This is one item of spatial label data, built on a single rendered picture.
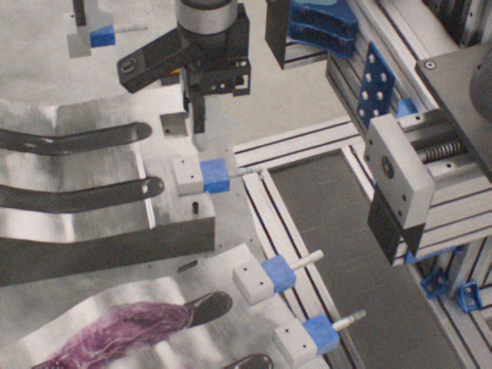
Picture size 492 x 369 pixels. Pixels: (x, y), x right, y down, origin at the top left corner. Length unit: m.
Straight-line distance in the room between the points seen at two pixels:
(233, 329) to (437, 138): 0.39
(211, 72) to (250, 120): 1.47
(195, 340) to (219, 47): 0.39
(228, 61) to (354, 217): 1.08
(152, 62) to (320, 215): 1.09
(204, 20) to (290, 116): 1.57
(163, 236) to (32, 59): 0.48
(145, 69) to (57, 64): 0.53
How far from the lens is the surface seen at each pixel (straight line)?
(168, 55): 1.19
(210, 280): 1.35
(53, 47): 1.74
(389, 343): 2.07
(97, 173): 1.43
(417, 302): 2.13
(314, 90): 2.75
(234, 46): 1.19
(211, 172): 1.40
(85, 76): 1.68
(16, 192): 1.39
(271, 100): 2.72
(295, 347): 1.27
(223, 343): 1.30
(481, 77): 1.33
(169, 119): 1.50
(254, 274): 1.32
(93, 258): 1.40
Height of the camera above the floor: 2.00
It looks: 51 degrees down
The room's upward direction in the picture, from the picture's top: 1 degrees clockwise
